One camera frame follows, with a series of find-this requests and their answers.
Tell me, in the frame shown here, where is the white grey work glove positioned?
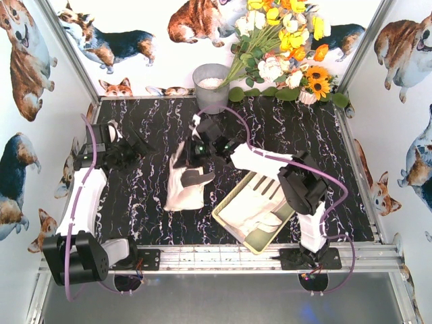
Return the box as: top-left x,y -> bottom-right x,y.
219,173 -> 286,237

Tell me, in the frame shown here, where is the pale green plastic storage basket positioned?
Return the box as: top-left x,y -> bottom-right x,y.
212,172 -> 294,254

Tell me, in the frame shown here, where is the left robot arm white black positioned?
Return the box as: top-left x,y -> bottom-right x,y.
43,121 -> 154,287

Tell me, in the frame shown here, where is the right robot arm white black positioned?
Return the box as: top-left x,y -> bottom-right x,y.
173,114 -> 329,253

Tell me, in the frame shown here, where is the grey metal bucket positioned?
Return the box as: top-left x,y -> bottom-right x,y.
192,63 -> 230,115

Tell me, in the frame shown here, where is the small sunflower pot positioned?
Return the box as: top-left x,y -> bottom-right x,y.
298,65 -> 338,105

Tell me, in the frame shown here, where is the artificial flower bouquet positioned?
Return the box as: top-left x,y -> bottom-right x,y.
219,1 -> 331,88

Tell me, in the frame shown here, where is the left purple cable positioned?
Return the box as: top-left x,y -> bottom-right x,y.
63,113 -> 136,302

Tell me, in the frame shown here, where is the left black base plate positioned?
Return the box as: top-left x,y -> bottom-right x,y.
110,248 -> 161,271

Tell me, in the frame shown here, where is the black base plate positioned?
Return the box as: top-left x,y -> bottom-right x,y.
271,248 -> 342,270
110,248 -> 161,271

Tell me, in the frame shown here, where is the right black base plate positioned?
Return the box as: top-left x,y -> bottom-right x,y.
271,248 -> 342,270

